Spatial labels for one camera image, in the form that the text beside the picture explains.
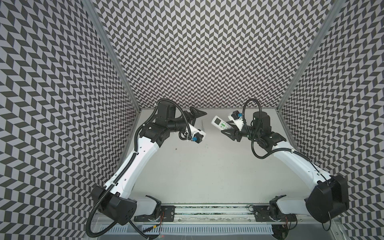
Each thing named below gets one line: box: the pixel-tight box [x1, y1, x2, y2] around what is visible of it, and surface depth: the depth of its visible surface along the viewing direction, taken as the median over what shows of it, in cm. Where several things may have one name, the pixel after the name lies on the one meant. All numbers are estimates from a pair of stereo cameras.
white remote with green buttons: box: [211, 115, 233, 131], surface depth 76 cm
